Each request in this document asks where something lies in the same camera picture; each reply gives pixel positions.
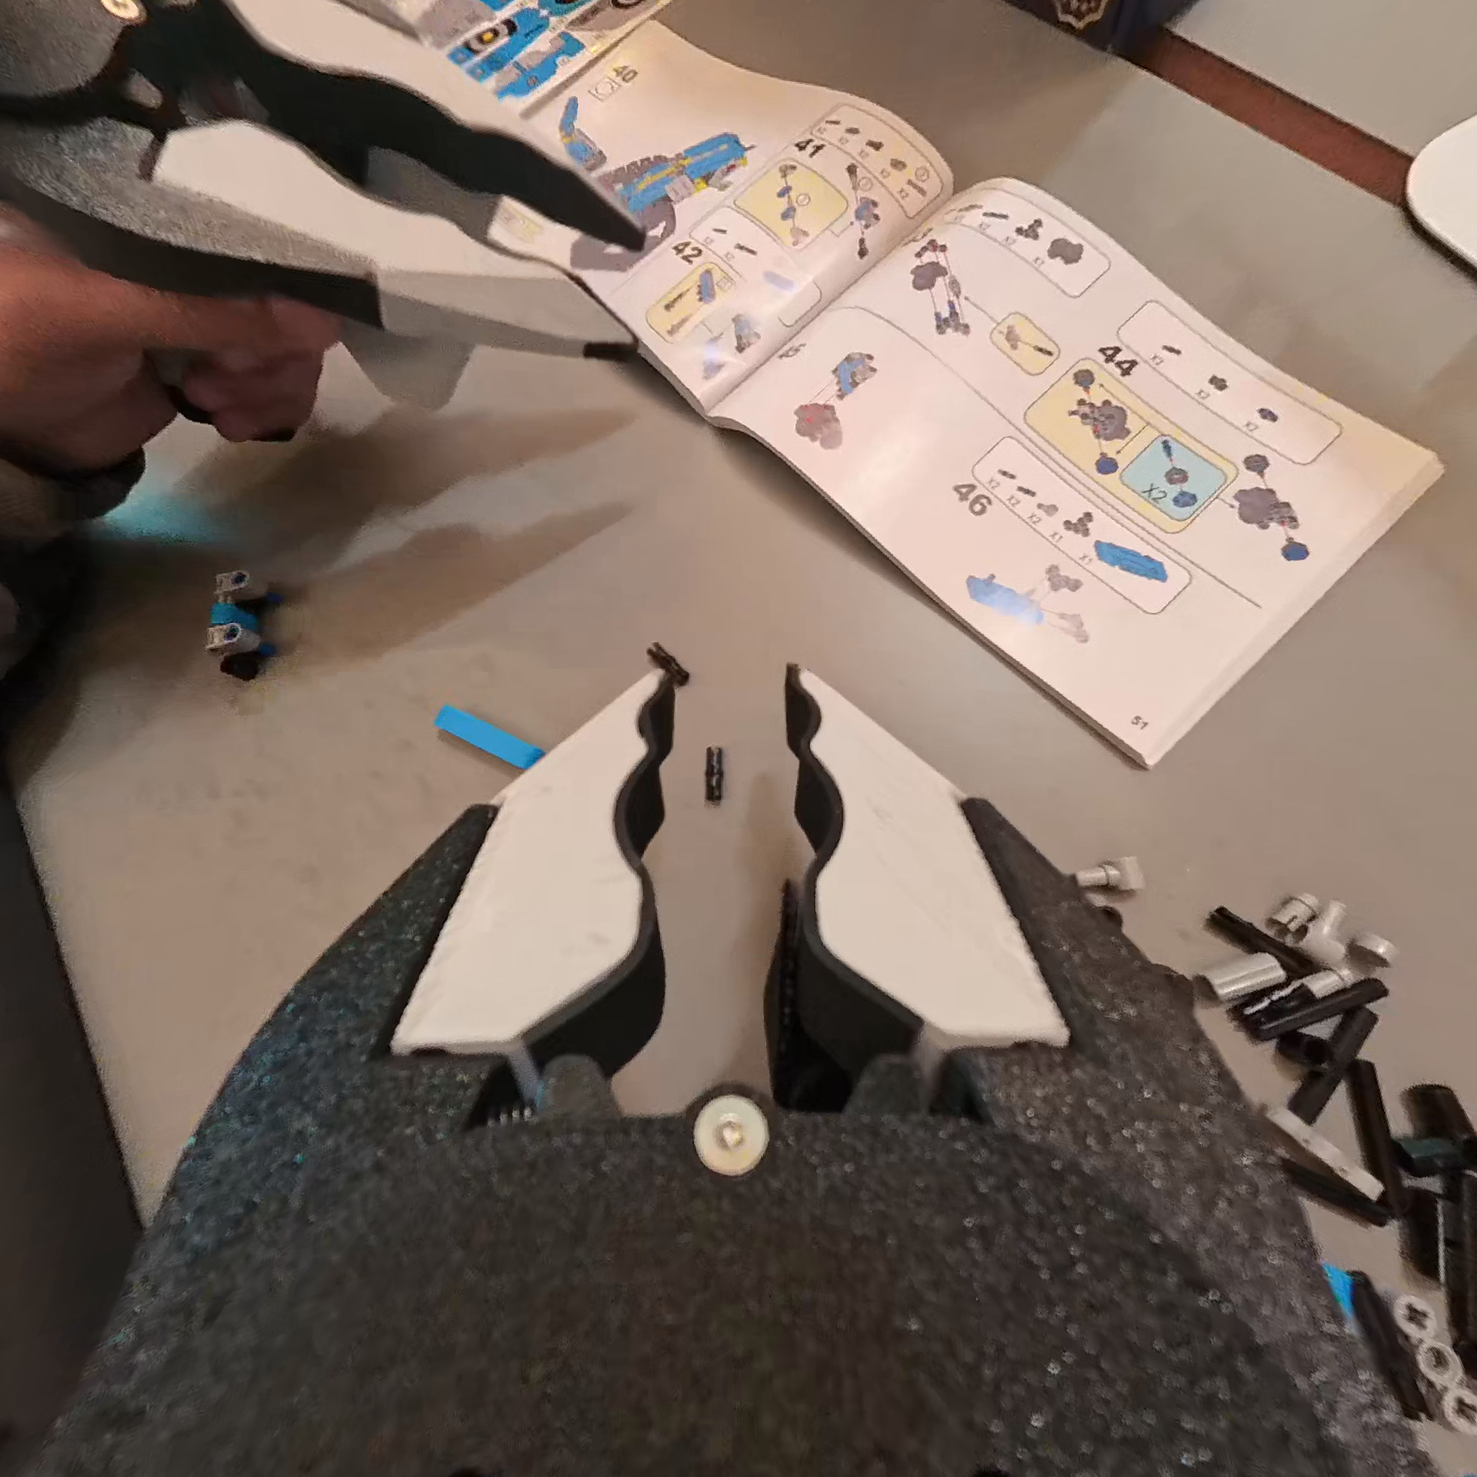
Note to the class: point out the person's left hand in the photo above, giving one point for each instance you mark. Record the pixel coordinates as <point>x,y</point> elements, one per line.
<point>117,356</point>

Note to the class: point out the grey blue brick assembly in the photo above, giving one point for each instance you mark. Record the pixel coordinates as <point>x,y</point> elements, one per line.
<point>237,629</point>

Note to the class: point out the person's left forearm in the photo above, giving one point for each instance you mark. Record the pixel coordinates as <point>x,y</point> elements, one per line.
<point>45,542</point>

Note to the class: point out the instruction booklet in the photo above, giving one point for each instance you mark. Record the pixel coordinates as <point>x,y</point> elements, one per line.
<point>922,403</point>

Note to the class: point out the sticker sheet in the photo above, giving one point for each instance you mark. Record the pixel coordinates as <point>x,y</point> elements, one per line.
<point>518,27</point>

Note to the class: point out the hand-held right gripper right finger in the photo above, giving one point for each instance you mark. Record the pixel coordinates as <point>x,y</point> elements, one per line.
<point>922,913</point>

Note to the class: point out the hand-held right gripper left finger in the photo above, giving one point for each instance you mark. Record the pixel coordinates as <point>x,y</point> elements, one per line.
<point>542,913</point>

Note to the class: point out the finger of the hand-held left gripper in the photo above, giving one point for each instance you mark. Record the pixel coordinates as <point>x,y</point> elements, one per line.
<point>346,231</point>
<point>322,46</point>

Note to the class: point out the light blue short beam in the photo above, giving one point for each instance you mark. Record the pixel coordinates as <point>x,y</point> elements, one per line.
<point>491,736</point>

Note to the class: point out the toy kit box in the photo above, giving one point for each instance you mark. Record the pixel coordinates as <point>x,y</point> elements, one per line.
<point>1095,17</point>

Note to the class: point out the grey desk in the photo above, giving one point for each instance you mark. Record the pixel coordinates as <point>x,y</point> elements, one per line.
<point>290,748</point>

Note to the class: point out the pile of building brick pieces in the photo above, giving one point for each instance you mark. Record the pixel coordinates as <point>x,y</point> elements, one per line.
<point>1326,1014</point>

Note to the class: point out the black pin connector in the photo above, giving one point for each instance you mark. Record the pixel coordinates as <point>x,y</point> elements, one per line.
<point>714,772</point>
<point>665,661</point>

